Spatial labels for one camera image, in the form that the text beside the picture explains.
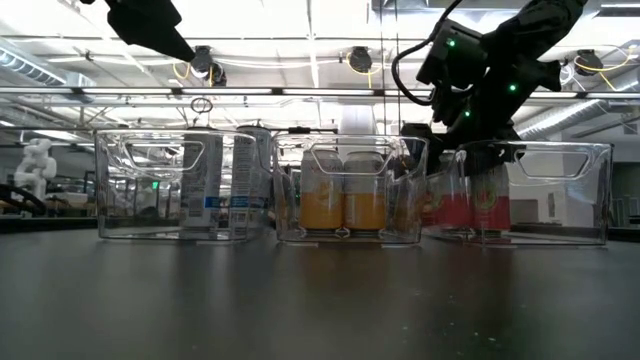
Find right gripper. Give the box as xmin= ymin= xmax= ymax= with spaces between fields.
xmin=401 ymin=49 xmax=561 ymax=176

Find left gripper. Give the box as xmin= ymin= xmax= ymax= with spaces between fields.
xmin=104 ymin=0 xmax=196 ymax=64

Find pink white soda can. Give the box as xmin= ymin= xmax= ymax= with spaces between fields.
xmin=424 ymin=149 xmax=474 ymax=236

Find pink bottle white cap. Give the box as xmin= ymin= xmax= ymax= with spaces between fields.
xmin=472 ymin=164 xmax=512 ymax=236

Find orange bottle white cap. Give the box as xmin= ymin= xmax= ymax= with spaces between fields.
xmin=299 ymin=149 xmax=345 ymax=232
xmin=343 ymin=152 xmax=387 ymax=232

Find clear plastic bin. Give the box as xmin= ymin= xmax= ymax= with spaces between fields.
xmin=93 ymin=128 xmax=262 ymax=244
xmin=424 ymin=139 xmax=615 ymax=247
xmin=272 ymin=133 xmax=430 ymax=246

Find black ceiling cable reel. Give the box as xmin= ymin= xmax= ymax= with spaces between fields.
xmin=191 ymin=45 xmax=227 ymax=87
xmin=574 ymin=48 xmax=604 ymax=78
xmin=348 ymin=46 xmax=374 ymax=75

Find black overhead rail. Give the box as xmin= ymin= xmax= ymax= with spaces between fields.
xmin=0 ymin=86 xmax=640 ymax=99

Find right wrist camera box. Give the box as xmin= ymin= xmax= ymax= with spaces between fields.
xmin=417 ymin=18 xmax=490 ymax=97

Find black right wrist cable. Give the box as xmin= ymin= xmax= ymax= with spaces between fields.
xmin=390 ymin=0 xmax=466 ymax=107

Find silver ventilation duct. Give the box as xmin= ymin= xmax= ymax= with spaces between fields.
xmin=517 ymin=98 xmax=640 ymax=141
xmin=0 ymin=49 xmax=69 ymax=87

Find black aluminium table frame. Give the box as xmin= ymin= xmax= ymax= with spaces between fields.
xmin=0 ymin=215 xmax=640 ymax=242

